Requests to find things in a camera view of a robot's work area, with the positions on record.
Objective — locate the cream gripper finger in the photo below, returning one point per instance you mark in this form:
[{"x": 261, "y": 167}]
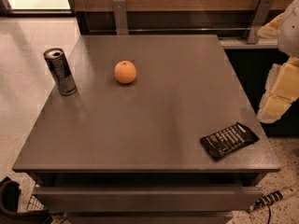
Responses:
[
  {"x": 271, "y": 29},
  {"x": 281, "y": 90}
]

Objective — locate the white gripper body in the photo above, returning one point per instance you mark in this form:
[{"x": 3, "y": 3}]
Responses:
[{"x": 290, "y": 32}]

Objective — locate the black rxbar chocolate wrapper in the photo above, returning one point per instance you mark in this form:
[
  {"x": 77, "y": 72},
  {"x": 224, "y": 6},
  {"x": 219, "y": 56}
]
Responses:
[{"x": 224, "y": 142}]

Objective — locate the silver redbull can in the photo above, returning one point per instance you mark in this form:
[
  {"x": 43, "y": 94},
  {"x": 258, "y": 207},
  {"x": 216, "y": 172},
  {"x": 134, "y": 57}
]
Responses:
[{"x": 60, "y": 70}]

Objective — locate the black white striped power strip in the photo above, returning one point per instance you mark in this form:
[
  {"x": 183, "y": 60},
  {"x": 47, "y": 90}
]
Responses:
[{"x": 273, "y": 197}]

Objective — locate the orange fruit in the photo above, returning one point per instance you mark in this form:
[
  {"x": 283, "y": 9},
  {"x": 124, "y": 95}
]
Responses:
[{"x": 125, "y": 72}]

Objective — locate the grey cabinet drawer front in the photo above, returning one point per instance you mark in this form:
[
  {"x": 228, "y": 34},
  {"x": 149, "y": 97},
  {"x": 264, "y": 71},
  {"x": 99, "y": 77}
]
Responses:
[{"x": 148, "y": 199}]

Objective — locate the dark bag on floor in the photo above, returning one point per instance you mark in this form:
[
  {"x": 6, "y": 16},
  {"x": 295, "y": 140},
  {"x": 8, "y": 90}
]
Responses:
[{"x": 9, "y": 201}]

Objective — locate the right metal wall bracket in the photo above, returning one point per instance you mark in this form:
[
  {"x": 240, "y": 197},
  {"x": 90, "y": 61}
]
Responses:
[{"x": 259, "y": 16}]

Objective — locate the metal wall bracket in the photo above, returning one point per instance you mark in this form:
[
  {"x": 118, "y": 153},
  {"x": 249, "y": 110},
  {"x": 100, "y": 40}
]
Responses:
[
  {"x": 120, "y": 16},
  {"x": 259, "y": 16}
]

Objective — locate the left metal wall bracket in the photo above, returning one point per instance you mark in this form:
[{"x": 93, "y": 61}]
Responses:
[{"x": 120, "y": 16}]

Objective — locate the wire basket on floor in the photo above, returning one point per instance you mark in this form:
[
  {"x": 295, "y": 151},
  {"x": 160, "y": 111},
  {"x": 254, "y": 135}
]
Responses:
[{"x": 34, "y": 204}]

